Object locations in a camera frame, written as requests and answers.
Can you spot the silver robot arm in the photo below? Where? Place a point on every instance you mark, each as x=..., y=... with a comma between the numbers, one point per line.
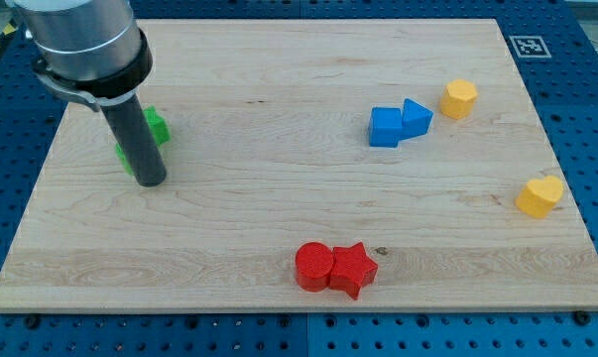
x=92, y=51

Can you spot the wooden board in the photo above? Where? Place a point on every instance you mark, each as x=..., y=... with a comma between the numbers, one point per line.
x=270, y=150

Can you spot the yellow heart block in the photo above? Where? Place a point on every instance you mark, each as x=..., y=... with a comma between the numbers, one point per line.
x=539, y=196

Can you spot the red cylinder block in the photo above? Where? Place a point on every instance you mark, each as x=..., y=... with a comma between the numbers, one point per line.
x=313, y=264

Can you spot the blue cube block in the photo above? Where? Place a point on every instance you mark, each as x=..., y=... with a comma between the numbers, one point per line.
x=385, y=127

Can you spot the red star block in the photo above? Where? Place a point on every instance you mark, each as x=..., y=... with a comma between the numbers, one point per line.
x=352, y=270

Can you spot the blue triangle block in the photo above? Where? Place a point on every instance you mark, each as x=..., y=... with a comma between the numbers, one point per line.
x=416, y=119

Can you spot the green block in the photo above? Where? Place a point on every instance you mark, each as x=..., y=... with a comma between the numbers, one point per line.
x=159, y=130

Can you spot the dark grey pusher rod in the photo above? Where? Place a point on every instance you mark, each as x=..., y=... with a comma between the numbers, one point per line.
x=132, y=133

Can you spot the yellow hexagon block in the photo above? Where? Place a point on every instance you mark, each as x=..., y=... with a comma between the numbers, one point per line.
x=458, y=98

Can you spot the white fiducial marker tag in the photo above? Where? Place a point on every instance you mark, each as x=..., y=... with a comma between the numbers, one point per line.
x=530, y=47

